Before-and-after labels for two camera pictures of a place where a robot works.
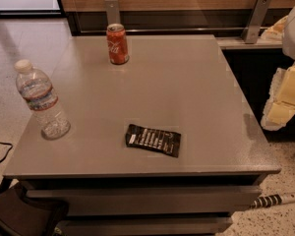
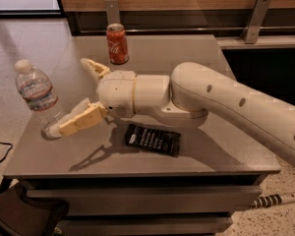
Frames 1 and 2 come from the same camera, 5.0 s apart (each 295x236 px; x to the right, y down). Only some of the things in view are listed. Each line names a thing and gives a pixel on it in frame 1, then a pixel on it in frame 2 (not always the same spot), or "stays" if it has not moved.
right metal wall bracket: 254,24 stays
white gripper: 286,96 -> 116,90
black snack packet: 151,139 stays
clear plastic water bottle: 42,101 stays
